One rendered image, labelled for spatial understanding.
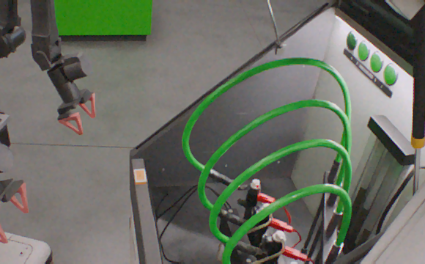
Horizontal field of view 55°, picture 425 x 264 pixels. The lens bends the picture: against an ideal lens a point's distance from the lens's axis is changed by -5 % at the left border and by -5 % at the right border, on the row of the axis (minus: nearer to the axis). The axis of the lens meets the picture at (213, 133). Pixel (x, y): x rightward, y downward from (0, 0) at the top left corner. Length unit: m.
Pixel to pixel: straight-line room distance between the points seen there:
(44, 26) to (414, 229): 0.99
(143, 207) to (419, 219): 0.72
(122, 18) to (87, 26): 0.34
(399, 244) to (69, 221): 1.99
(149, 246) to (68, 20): 3.41
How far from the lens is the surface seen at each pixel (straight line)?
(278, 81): 1.24
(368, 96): 1.08
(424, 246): 0.62
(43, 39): 1.23
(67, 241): 2.32
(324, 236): 0.94
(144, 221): 1.09
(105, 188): 2.58
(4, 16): 1.27
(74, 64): 1.23
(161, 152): 1.28
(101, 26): 4.28
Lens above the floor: 1.75
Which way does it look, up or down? 35 degrees down
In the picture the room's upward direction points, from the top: 8 degrees clockwise
